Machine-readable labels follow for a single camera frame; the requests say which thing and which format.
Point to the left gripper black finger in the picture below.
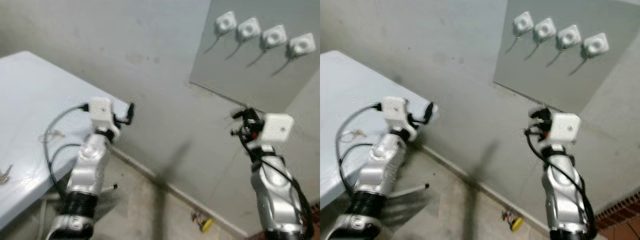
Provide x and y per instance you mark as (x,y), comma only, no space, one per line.
(131,112)
(429,112)

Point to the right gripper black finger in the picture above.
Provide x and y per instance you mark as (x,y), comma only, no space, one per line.
(237,132)
(538,112)
(532,131)
(242,113)

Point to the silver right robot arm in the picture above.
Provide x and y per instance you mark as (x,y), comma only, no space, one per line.
(275,195)
(562,195)

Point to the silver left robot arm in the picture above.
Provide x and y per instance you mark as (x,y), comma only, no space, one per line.
(90,165)
(380,170)

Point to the white tubular table leg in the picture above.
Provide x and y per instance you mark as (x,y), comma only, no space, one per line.
(410,191)
(111,187)

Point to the white folding table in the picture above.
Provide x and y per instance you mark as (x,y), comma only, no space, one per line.
(30,100)
(345,90)

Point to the small colourful trinket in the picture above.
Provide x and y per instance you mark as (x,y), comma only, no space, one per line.
(508,216)
(197,217)

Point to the yellow disc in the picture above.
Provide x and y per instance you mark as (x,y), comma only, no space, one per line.
(206,224)
(516,223)

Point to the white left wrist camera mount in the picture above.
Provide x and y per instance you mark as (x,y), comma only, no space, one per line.
(395,110)
(102,112)

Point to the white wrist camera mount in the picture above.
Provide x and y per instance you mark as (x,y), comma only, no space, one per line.
(395,110)
(102,112)
(565,127)
(277,127)

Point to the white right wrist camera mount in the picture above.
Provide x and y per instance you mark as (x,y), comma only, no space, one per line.
(277,127)
(565,127)

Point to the grey wall board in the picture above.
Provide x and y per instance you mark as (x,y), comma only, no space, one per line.
(550,80)
(250,80)

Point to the metal wall hook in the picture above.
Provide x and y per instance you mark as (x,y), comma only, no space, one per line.
(248,29)
(274,36)
(596,45)
(569,36)
(225,22)
(545,29)
(523,22)
(302,45)

